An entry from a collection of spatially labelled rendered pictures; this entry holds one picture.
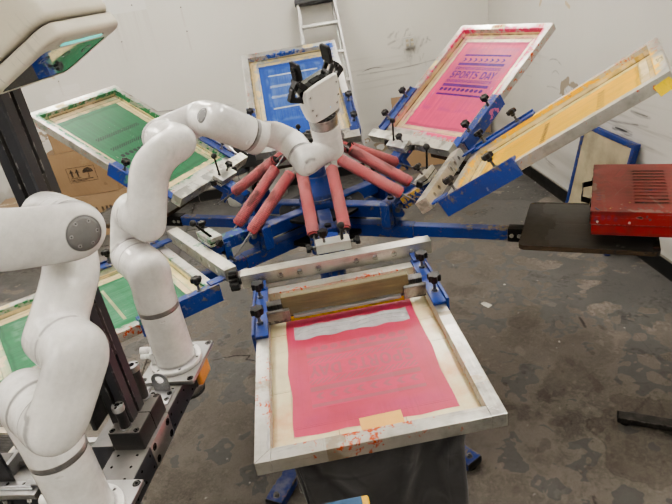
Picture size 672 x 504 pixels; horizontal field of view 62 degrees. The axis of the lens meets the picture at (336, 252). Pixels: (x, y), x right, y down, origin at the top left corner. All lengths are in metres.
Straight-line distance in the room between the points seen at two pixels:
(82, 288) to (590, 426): 2.31
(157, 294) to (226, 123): 0.41
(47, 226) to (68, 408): 0.27
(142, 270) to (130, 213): 0.13
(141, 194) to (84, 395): 0.50
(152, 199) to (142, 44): 4.58
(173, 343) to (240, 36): 4.54
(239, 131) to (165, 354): 0.55
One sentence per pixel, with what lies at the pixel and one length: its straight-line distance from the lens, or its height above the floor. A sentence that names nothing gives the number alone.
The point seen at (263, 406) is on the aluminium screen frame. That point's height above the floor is 0.99.
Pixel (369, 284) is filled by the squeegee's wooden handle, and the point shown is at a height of 1.05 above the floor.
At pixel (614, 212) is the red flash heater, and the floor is 1.10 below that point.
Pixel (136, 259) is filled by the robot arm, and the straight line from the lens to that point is 1.30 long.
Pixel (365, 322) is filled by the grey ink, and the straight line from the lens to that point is 1.75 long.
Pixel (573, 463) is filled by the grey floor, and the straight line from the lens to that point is 2.65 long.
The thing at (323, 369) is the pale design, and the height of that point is 0.96.
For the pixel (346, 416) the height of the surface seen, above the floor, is 0.96.
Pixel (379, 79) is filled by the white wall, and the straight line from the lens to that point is 5.84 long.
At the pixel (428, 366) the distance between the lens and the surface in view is 1.56.
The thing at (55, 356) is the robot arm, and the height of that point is 1.51.
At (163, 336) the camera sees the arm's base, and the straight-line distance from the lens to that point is 1.38.
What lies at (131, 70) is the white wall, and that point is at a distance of 5.85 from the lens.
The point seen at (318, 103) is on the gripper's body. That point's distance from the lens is 1.39.
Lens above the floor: 1.94
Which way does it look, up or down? 26 degrees down
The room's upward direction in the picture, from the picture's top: 9 degrees counter-clockwise
